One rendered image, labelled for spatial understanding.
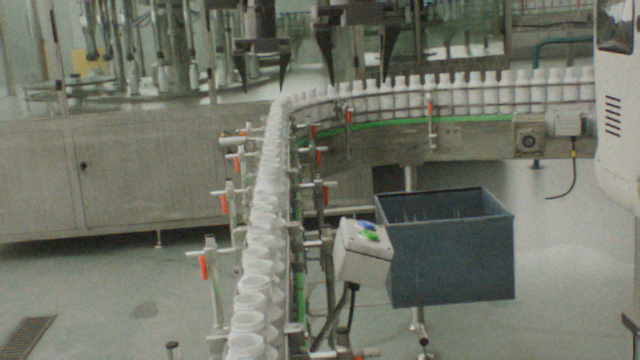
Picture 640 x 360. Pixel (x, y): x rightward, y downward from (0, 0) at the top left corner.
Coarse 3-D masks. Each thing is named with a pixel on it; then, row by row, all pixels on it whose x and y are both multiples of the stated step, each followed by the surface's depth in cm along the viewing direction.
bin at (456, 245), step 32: (416, 192) 222; (448, 192) 222; (480, 192) 222; (384, 224) 196; (416, 224) 192; (448, 224) 192; (480, 224) 193; (512, 224) 193; (416, 256) 194; (448, 256) 194; (480, 256) 194; (512, 256) 195; (416, 288) 196; (448, 288) 196; (480, 288) 196; (512, 288) 197
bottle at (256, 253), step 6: (246, 252) 110; (252, 252) 111; (258, 252) 111; (264, 252) 109; (246, 258) 108; (252, 258) 108; (258, 258) 108; (264, 258) 108; (276, 276) 111; (240, 282) 110; (276, 282) 109; (240, 288) 109; (240, 294) 109
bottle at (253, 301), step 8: (240, 296) 93; (248, 296) 94; (256, 296) 94; (264, 296) 92; (240, 304) 91; (248, 304) 90; (256, 304) 91; (264, 304) 92; (240, 312) 91; (264, 312) 92; (272, 328) 93; (272, 336) 92; (272, 344) 92
